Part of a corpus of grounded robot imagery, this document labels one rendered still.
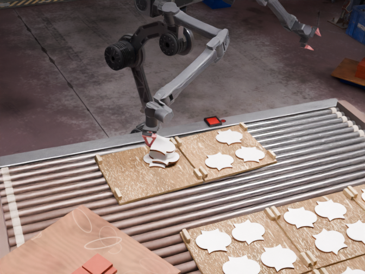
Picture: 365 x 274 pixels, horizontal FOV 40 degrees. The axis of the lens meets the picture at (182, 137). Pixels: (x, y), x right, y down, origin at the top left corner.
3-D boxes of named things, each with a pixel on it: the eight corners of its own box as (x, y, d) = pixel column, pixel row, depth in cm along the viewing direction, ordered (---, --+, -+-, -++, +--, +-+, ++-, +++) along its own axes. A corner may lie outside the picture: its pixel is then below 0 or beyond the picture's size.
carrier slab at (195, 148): (172, 142, 258) (172, 139, 257) (240, 126, 274) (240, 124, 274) (205, 182, 233) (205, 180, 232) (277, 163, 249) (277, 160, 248)
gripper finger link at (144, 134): (158, 141, 236) (159, 124, 231) (155, 150, 231) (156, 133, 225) (144, 139, 237) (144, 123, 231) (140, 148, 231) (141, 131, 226)
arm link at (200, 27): (237, 44, 247) (234, 29, 239) (219, 61, 242) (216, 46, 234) (172, 14, 270) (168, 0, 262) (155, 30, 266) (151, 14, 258)
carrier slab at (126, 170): (94, 159, 241) (94, 156, 240) (171, 142, 258) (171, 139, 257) (119, 205, 216) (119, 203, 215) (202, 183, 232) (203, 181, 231)
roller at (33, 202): (3, 210, 215) (1, 201, 212) (360, 134, 285) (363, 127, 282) (4, 218, 212) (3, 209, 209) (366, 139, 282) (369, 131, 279)
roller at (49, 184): (0, 195, 223) (-1, 187, 220) (349, 125, 293) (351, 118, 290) (1, 203, 219) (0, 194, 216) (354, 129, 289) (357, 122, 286)
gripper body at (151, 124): (159, 122, 235) (161, 109, 231) (156, 134, 227) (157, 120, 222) (146, 120, 235) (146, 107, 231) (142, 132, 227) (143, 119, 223)
